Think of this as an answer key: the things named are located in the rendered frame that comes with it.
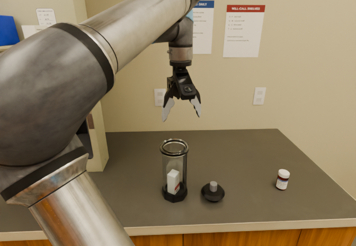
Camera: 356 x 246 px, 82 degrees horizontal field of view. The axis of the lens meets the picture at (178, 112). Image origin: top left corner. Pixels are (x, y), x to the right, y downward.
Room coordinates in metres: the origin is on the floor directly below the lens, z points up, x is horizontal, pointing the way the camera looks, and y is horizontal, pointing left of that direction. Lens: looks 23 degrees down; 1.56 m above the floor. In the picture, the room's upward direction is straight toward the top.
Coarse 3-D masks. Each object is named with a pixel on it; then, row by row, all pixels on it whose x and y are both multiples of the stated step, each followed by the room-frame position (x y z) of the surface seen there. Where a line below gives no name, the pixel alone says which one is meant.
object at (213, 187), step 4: (208, 184) 0.65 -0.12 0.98; (212, 184) 0.62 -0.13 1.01; (216, 184) 0.62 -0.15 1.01; (204, 188) 0.63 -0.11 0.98; (208, 188) 0.63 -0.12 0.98; (212, 188) 0.61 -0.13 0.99; (216, 188) 0.62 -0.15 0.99; (220, 188) 0.63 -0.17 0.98; (204, 192) 0.61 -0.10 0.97; (208, 192) 0.61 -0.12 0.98; (212, 192) 0.61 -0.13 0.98; (216, 192) 0.61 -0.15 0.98; (220, 192) 0.61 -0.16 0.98; (224, 192) 0.62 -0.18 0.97; (204, 196) 0.60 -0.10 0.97; (208, 196) 0.59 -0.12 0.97; (212, 196) 0.59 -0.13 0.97; (216, 196) 0.59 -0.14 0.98; (220, 196) 0.59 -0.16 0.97; (208, 200) 0.60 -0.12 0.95; (212, 200) 0.58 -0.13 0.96; (216, 200) 0.58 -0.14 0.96
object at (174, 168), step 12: (168, 144) 0.68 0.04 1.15; (180, 144) 0.68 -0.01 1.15; (168, 156) 0.59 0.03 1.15; (180, 156) 0.59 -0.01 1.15; (168, 168) 0.60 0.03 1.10; (180, 168) 0.60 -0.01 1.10; (168, 180) 0.60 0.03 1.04; (180, 180) 0.60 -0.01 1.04; (168, 192) 0.60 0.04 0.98; (180, 192) 0.60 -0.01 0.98
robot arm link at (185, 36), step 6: (192, 12) 0.65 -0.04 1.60; (186, 18) 0.63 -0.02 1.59; (192, 18) 0.65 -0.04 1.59; (180, 24) 0.61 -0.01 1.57; (186, 24) 0.63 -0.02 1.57; (192, 24) 0.65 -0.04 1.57; (180, 30) 0.61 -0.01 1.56; (186, 30) 0.63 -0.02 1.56; (192, 30) 0.65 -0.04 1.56; (180, 36) 0.62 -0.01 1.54; (186, 36) 0.63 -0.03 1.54; (192, 36) 0.66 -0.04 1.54; (168, 42) 0.66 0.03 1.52; (174, 42) 0.63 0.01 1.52; (180, 42) 0.63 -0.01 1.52; (186, 42) 0.63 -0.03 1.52; (192, 42) 0.66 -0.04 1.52
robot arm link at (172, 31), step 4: (176, 24) 0.55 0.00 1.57; (172, 28) 0.55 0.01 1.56; (176, 28) 0.60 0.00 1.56; (164, 32) 0.55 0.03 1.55; (168, 32) 0.56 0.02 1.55; (172, 32) 0.59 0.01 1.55; (176, 32) 0.60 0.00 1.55; (160, 36) 0.56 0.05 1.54; (164, 36) 0.57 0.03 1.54; (168, 36) 0.58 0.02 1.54; (172, 36) 0.59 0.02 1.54; (176, 36) 0.61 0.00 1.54; (156, 40) 0.56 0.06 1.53; (160, 40) 0.57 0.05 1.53; (164, 40) 0.59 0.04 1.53; (168, 40) 0.60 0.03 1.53; (172, 40) 0.61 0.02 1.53
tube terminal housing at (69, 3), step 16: (0, 0) 0.77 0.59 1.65; (16, 0) 0.77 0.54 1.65; (32, 0) 0.77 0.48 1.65; (48, 0) 0.78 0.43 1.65; (64, 0) 0.78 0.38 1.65; (80, 0) 0.84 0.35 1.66; (16, 16) 0.77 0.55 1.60; (32, 16) 0.77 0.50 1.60; (64, 16) 0.78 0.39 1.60; (80, 16) 0.82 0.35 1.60; (96, 112) 0.82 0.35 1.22; (96, 128) 0.79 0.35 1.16; (96, 144) 0.78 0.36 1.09; (96, 160) 0.78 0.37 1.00
